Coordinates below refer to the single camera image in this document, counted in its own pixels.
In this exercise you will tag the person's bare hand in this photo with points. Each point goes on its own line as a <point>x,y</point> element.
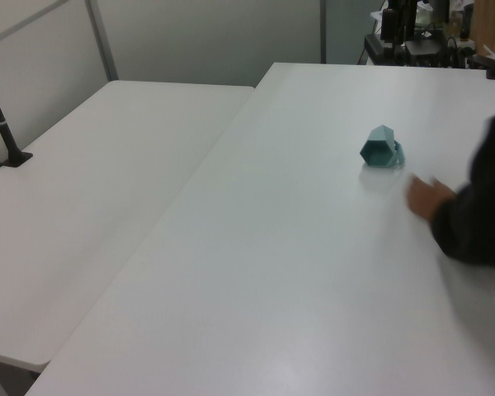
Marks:
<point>425,198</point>

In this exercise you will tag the light blue block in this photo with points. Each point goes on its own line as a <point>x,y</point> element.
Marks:
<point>380,142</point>

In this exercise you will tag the person's dark-sleeved forearm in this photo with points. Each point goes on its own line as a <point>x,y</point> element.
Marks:
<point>484,198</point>

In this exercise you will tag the black box device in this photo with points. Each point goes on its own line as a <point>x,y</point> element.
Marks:
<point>424,43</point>

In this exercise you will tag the black flat case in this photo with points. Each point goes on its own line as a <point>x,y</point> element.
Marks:
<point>378,47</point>

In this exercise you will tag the light wooden board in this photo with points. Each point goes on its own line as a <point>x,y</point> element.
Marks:
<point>486,22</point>

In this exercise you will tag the grey metal partition post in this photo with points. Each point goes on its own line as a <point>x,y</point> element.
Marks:
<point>103,39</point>

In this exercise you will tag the black camera pole with base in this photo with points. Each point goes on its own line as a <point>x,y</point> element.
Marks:
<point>5,134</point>

